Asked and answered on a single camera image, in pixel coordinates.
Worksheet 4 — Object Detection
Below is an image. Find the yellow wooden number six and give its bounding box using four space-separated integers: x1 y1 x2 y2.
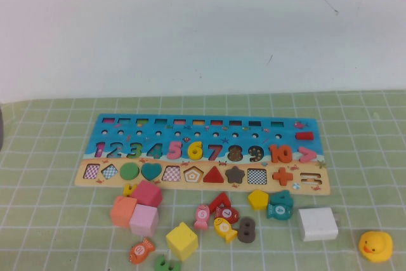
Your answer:
187 141 204 161

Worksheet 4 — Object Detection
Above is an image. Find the blue wooden number puzzle board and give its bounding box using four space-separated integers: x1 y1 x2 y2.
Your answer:
73 113 331 196

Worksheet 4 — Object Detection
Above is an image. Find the red wooden triangle piece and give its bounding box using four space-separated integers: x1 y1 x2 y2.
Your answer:
202 166 226 185

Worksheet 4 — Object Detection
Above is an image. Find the brown wooden star piece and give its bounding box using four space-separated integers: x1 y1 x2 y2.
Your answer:
225 166 246 183

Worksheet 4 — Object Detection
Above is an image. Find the teal wooden heart piece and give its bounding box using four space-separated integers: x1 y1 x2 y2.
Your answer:
140 162 163 182

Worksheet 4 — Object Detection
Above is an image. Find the green wooden circle piece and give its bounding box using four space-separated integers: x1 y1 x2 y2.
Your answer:
119 162 141 182

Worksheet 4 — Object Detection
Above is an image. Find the yellow wooden pentagon piece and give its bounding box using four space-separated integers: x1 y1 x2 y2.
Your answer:
247 189 270 211

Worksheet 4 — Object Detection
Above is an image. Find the small yellow wooden piece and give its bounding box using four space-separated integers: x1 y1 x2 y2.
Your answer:
122 183 138 198

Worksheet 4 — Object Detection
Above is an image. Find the pink wooden number five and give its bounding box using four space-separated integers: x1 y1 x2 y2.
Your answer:
167 140 185 161

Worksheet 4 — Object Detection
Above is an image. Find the orange wooden number ten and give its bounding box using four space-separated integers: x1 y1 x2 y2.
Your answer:
268 144 293 164

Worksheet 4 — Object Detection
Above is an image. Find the red wooden number seven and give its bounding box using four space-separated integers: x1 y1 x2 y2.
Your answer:
207 191 235 215

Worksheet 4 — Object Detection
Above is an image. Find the magenta wooden cube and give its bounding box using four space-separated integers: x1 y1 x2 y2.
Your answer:
130 180 163 208

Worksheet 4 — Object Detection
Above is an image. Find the orange wooden plus sign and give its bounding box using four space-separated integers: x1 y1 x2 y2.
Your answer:
272 167 294 187

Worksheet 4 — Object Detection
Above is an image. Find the red wooden fish seven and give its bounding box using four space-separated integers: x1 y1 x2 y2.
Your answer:
214 206 239 224

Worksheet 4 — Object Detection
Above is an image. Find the pink wooden fish five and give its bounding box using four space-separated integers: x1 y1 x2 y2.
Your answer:
193 204 211 231

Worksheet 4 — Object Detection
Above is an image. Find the yellow wooden fish six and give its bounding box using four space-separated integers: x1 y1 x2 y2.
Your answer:
213 216 239 244

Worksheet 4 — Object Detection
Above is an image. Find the pink wooden greater-than sign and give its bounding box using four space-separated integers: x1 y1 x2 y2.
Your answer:
298 147 318 163

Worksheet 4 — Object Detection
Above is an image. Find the teal wooden number four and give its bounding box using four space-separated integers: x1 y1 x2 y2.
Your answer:
269 190 294 208

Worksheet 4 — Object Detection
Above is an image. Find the light pink wooden cube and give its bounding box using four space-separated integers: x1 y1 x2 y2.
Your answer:
128 203 159 238

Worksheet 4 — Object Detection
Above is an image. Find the teal wooden fish four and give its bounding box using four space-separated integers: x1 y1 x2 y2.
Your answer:
265 202 292 220

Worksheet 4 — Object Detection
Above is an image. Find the brown wooden number eight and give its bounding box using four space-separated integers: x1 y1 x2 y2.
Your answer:
237 216 258 244

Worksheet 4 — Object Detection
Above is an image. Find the orange wooden cube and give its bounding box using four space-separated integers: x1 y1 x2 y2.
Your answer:
110 195 138 229

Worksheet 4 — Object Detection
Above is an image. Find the yellow wooden cube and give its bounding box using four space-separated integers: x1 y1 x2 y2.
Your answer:
165 221 199 256

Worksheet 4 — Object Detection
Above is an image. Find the orange wooden fish ten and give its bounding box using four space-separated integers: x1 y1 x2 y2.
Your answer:
128 237 155 265

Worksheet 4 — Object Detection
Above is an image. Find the green wooden number three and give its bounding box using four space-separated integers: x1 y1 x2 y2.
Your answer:
154 254 181 271

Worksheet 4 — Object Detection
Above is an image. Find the white power adapter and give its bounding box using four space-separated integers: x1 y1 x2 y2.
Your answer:
297 207 343 242

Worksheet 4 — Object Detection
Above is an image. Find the yellow rubber duck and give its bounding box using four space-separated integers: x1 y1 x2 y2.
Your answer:
358 231 394 263

